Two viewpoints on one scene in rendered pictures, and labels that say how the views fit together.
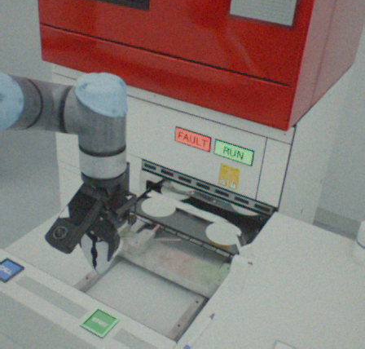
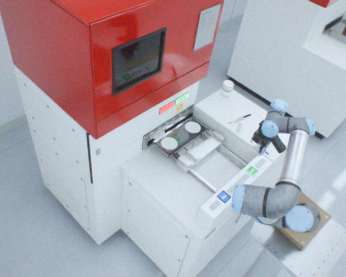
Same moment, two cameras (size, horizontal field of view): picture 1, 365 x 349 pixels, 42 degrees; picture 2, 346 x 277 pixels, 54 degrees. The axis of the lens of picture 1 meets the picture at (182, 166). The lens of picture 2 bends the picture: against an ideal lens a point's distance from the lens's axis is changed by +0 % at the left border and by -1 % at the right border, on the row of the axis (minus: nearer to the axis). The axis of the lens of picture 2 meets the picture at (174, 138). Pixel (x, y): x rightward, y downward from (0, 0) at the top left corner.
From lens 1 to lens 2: 1.86 m
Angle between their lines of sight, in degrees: 63
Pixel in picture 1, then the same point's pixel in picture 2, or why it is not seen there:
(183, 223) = (183, 138)
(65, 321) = (251, 180)
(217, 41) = (188, 64)
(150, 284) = (205, 162)
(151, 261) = (203, 155)
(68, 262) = (187, 189)
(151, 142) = (148, 125)
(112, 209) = not seen: hidden behind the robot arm
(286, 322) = (253, 125)
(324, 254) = (222, 103)
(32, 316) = not seen: hidden behind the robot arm
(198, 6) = (182, 55)
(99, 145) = not seen: hidden behind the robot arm
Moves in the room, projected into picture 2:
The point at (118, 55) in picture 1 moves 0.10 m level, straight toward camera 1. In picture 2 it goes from (145, 100) to (165, 104)
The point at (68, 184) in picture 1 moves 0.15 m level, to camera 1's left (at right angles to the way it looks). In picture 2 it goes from (100, 187) to (88, 208)
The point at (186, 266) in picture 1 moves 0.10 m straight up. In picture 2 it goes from (207, 145) to (211, 134)
